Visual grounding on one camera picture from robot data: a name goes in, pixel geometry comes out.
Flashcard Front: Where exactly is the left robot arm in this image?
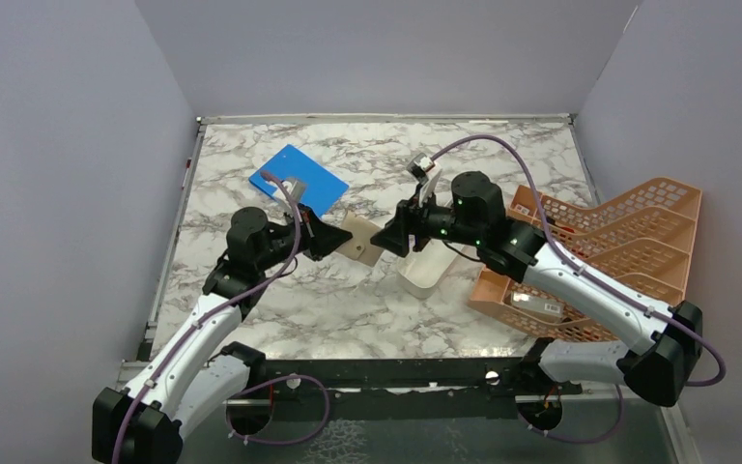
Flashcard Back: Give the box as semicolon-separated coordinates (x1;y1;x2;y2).
92;204;353;463

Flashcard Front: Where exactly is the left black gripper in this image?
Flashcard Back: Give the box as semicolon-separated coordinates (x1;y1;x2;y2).
256;203;353;272

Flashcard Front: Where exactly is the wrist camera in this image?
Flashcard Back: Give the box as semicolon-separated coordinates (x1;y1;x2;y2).
281;177;307;203
407;154;442;205

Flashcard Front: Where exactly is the orange plastic file rack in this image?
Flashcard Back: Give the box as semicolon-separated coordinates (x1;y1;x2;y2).
468;177;702;342

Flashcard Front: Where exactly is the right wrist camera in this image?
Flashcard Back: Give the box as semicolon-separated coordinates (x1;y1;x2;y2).
407;154;442;205

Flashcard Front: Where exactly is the white oblong tray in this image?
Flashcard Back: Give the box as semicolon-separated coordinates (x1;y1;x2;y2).
395;241;459;300

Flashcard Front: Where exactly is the box in orange rack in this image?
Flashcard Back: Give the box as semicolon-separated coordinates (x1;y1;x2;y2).
508;291;564;323

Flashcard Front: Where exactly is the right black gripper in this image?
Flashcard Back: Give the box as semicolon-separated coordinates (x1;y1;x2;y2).
370;184;483;258

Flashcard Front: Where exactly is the beige card holder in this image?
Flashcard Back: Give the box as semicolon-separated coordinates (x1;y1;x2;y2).
336;212;384;268

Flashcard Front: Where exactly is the blue plastic board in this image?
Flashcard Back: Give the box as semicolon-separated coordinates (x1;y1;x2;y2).
248;145;349;217

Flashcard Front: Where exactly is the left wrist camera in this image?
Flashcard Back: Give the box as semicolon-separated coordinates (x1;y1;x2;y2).
281;177;307;203

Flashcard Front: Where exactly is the purple cable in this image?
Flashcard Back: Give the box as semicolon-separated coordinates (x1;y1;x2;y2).
109;170;331;464
421;134;727;446

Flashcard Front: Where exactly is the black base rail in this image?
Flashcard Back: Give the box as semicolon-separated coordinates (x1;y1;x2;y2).
204;356;584;424

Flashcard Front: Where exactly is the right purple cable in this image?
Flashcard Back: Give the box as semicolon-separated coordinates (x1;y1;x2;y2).
421;134;727;446

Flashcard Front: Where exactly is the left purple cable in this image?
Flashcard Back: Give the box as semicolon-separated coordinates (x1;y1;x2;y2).
109;170;331;464

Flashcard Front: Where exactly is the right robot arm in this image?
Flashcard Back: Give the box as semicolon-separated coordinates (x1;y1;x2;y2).
370;171;703;407

